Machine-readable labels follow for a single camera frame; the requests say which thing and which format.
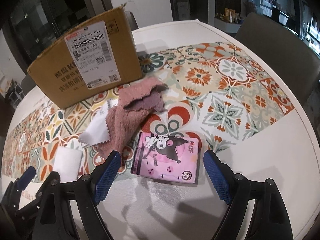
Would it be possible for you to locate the white shelf cart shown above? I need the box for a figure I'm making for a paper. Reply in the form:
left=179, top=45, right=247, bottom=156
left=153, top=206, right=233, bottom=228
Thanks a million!
left=4, top=79, right=24, bottom=103

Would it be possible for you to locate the pink Kuromi tissue pack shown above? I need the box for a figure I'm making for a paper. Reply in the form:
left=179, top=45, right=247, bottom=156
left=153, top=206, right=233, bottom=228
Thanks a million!
left=131, top=132, right=201, bottom=184

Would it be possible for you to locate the grey chair behind table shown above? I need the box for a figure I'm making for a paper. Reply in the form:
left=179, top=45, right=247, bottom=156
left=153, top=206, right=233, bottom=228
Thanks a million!
left=125, top=11, right=138, bottom=31

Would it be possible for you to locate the brown cardboard box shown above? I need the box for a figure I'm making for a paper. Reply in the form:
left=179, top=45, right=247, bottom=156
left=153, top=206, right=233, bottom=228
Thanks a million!
left=27, top=6, right=143, bottom=109

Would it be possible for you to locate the white zigzag edge cloth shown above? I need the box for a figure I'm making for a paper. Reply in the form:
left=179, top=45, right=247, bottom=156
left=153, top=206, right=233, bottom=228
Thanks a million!
left=79, top=105, right=117, bottom=146

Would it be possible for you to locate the grey chair left back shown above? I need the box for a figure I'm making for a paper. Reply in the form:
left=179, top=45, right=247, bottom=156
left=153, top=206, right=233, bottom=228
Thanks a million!
left=21, top=74, right=36, bottom=95

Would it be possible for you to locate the grey chair right side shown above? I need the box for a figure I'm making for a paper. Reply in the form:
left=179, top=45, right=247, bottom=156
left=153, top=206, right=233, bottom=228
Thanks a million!
left=235, top=12, right=319, bottom=105

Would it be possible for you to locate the dusty pink fuzzy cloth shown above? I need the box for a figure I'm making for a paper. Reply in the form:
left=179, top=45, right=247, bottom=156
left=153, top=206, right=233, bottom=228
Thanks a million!
left=97, top=77, right=168, bottom=159

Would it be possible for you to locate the white low tv cabinet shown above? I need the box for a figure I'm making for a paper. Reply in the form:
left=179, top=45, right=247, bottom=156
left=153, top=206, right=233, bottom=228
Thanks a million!
left=214, top=8, right=244, bottom=35

